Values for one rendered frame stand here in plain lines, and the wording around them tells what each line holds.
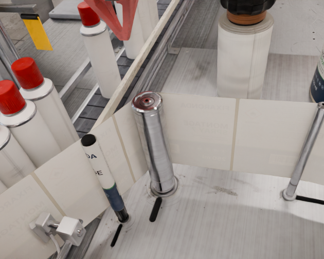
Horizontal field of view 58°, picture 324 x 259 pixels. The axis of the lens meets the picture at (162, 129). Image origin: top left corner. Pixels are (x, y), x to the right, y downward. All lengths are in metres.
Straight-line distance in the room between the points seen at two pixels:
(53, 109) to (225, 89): 0.29
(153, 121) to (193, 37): 0.61
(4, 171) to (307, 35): 0.82
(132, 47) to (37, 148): 0.39
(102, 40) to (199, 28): 0.46
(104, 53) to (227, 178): 0.33
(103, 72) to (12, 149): 0.27
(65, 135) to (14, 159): 0.11
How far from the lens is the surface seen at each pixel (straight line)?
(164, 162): 0.41
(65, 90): 0.59
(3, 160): 0.43
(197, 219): 0.46
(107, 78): 0.63
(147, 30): 0.80
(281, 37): 0.94
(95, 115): 0.64
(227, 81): 0.53
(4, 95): 0.42
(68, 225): 0.34
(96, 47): 0.59
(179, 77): 0.69
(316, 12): 1.09
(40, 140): 0.46
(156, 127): 0.36
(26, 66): 0.45
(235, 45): 0.49
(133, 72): 0.68
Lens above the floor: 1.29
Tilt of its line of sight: 46 degrees down
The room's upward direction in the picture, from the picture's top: 10 degrees counter-clockwise
